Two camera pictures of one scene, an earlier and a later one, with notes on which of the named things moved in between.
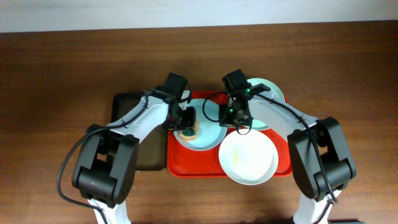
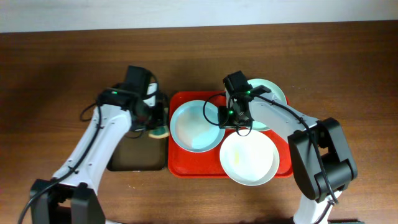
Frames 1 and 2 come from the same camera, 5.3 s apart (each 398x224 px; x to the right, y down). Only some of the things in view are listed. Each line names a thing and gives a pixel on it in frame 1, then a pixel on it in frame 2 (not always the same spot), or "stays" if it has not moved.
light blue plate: (209, 133) stays
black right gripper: (226, 118) stays
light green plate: (275, 89) stays
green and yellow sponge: (188, 134) to (158, 133)
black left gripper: (188, 121) to (158, 116)
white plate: (250, 159) stays
